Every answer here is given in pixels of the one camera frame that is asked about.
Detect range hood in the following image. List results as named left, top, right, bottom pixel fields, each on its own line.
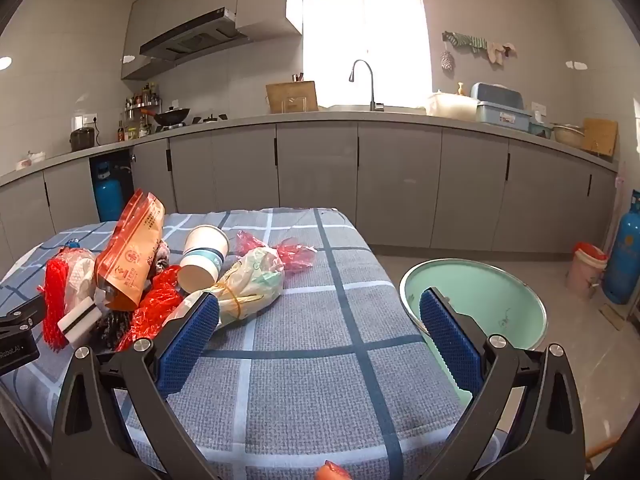
left=139, top=7, right=251, bottom=63

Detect beige bucket with red lid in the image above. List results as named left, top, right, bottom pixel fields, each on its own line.
left=566, top=242, right=610, bottom=301

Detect pink cellophane wrapper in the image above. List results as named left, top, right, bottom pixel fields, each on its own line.
left=235, top=230, right=318, bottom=272

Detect dark rice cooker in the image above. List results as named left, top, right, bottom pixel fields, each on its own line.
left=69, top=127, right=97, bottom=153

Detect bright window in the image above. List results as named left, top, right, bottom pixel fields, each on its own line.
left=302, top=0, right=433, bottom=108

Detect green enamel basin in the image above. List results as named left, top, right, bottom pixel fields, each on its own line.
left=398, top=258, right=548, bottom=353

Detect black wok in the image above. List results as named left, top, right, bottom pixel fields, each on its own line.
left=140, top=106, right=192, bottom=127

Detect green white plastic bag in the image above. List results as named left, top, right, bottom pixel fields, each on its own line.
left=207, top=246, right=286, bottom=333

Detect grey kitchen counter cabinets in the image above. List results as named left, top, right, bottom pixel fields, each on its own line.
left=0, top=111, right=621, bottom=281

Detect white plastic container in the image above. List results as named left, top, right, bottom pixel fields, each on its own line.
left=426, top=90, right=480, bottom=122

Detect black knit cloth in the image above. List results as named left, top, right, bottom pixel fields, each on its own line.
left=87, top=310, right=133, bottom=352

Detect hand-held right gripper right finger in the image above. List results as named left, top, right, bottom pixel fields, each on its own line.
left=419, top=286, right=587, bottom=480

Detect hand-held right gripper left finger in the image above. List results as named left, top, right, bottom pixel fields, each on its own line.
left=51, top=290, right=222, bottom=480

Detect wooden cutting board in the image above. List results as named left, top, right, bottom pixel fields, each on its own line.
left=265, top=81, right=319, bottom=115

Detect spice rack with bottles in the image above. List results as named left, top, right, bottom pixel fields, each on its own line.
left=123, top=82, right=161, bottom=141

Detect person's right hand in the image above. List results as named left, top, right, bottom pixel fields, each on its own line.
left=315, top=461, right=352, bottom=480

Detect blue gas cylinder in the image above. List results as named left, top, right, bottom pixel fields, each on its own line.
left=92, top=160, right=126, bottom=222
left=601, top=190, right=640, bottom=306

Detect white plastic bag red print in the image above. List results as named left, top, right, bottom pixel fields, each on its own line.
left=62, top=245, right=101, bottom=311

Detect green striped hanging towel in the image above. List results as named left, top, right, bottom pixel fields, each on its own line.
left=442, top=31, right=488, bottom=56

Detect grey upper cabinets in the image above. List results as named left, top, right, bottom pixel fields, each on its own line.
left=121, top=0, right=304, bottom=81

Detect white sponge block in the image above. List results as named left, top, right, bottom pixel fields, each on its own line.
left=56, top=296, right=103, bottom=350

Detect blue dish rack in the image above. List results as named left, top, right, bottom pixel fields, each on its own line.
left=470, top=82, right=535, bottom=133

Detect metal sink faucet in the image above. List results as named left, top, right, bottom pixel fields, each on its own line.
left=348, top=59, right=385, bottom=112

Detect red net bag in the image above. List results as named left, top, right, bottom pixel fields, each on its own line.
left=41, top=254, right=71, bottom=352

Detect small wooden board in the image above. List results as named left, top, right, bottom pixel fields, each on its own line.
left=582, top=118, right=619, bottom=157

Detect orange snack bag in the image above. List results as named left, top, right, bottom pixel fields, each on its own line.
left=94, top=190, right=166, bottom=312

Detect plaid cloth scrap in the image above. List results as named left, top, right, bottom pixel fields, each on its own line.
left=150, top=242, right=173, bottom=281

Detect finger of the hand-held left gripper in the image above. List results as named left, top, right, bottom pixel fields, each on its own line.
left=0, top=296, right=47, bottom=334

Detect beige hanging cloth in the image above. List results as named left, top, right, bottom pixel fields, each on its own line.
left=487, top=41, right=517, bottom=66

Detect white paper cup blue band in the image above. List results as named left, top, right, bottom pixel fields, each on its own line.
left=178, top=224, right=231, bottom=293

